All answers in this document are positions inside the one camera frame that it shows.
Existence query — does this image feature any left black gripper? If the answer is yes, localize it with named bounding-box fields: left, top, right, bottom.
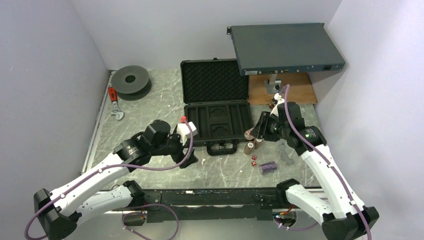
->
left=150, top=128, right=198, bottom=168

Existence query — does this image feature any orange poker chip stack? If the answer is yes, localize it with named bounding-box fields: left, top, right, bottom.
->
left=244, top=127, right=258, bottom=141

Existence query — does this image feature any grey network switch box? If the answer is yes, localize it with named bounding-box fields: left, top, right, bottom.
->
left=226, top=22, right=346, bottom=76

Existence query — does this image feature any brown poker chip stack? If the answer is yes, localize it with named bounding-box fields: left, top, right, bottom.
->
left=254, top=138, right=264, bottom=149
left=243, top=141, right=255, bottom=155

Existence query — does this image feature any purple poker chip stack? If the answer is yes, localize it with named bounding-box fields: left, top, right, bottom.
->
left=259, top=161, right=278, bottom=175

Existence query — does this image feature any wooden board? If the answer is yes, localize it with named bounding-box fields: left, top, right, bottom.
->
left=248, top=73, right=318, bottom=106

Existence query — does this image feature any black filament spool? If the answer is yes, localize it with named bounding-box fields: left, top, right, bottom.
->
left=110, top=65, right=152, bottom=101

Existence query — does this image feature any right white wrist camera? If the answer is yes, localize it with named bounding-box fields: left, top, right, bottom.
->
left=270, top=93, right=286, bottom=117

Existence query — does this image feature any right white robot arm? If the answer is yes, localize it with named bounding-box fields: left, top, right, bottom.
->
left=249, top=102, right=380, bottom=240

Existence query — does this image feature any red handled adjustable wrench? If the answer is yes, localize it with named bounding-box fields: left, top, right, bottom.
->
left=107, top=83, right=125, bottom=121

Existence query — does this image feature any grey metal stand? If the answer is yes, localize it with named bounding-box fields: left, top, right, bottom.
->
left=264, top=74, right=285, bottom=95

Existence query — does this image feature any black poker case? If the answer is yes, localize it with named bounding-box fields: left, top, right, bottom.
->
left=180, top=58, right=253, bottom=156

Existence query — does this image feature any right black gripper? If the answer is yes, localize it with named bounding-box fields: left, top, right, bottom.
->
left=250, top=110, right=290, bottom=142

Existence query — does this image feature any black front rail base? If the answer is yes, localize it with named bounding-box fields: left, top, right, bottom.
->
left=123, top=187, right=293, bottom=227

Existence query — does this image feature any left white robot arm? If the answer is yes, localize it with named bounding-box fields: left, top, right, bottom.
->
left=33, top=117, right=198, bottom=240

